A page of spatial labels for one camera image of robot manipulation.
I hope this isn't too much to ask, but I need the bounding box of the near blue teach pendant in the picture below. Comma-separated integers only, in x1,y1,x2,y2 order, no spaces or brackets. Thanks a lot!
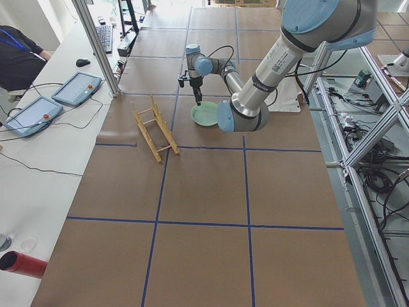
4,96,63,137

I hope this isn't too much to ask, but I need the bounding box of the red cylinder tube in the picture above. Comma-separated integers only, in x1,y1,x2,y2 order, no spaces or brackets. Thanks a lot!
1,251,48,279

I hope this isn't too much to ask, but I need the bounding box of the blue teach pendant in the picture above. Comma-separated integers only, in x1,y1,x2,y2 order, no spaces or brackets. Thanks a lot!
51,72,102,106
4,96,63,137

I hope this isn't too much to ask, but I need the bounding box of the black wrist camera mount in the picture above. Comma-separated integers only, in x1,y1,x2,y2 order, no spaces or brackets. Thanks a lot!
177,70,190,88

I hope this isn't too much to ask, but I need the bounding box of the black keyboard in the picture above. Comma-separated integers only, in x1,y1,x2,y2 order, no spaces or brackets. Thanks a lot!
95,24,113,54

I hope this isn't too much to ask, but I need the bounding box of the person in black shirt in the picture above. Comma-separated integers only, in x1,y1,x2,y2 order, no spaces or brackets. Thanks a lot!
1,26,52,91

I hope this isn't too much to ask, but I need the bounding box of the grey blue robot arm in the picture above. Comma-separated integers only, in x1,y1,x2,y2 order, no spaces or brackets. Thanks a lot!
185,0,378,132

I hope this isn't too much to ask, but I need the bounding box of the black computer mouse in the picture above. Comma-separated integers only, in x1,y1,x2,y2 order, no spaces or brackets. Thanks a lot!
75,58,90,68

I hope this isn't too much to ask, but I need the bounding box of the light green ceramic plate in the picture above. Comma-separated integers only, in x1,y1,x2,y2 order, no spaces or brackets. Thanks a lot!
191,101,218,127

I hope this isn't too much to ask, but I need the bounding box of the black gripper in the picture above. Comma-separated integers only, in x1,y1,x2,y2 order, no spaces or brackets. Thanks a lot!
189,76,203,106

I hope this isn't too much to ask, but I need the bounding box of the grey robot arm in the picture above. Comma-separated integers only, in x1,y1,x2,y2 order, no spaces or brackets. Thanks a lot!
378,46,408,77

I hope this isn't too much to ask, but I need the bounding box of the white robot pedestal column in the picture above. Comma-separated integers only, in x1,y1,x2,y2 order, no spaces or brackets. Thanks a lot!
265,77,300,113

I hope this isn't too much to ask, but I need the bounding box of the aluminium frame post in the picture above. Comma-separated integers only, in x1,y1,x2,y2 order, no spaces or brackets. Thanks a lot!
72,0,121,97

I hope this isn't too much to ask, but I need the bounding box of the wooden plate rack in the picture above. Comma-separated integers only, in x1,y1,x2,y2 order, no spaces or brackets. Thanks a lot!
131,95,180,163

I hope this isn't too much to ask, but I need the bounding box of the far blue teach pendant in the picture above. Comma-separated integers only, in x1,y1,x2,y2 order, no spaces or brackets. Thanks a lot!
51,72,102,106

